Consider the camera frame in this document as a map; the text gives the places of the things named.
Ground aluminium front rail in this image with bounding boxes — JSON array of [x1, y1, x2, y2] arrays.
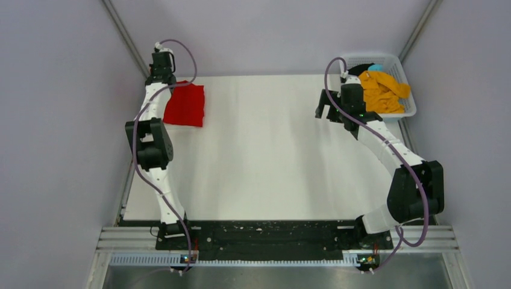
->
[[96, 225, 459, 253]]

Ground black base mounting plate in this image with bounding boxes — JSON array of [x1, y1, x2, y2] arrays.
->
[[155, 220, 393, 261]]

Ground white plastic laundry basket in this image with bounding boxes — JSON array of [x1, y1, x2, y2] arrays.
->
[[340, 52, 416, 121]]

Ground light blue t-shirt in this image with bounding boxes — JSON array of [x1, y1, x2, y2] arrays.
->
[[367, 64, 384, 72]]

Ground aluminium corner post right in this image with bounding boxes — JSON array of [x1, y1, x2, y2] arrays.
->
[[398, 0, 443, 63]]

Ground yellow t-shirt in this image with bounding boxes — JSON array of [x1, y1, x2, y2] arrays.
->
[[359, 70, 411, 114]]

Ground aluminium corner post left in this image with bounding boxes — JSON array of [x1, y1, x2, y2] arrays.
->
[[100, 0, 149, 79]]

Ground red t-shirt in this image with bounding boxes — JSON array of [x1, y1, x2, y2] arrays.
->
[[163, 81, 205, 128]]

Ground black t-shirt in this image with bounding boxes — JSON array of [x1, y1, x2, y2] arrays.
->
[[348, 63, 375, 77]]

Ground aluminium corner post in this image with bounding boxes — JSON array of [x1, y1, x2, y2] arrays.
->
[[398, 0, 443, 63], [100, 0, 149, 79]]

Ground white slotted cable duct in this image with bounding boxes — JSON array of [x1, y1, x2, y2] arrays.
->
[[109, 253, 376, 267]]

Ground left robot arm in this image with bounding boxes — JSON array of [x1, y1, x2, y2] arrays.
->
[[125, 48, 193, 249]]

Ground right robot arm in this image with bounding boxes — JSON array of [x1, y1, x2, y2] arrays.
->
[[315, 84, 445, 248]]

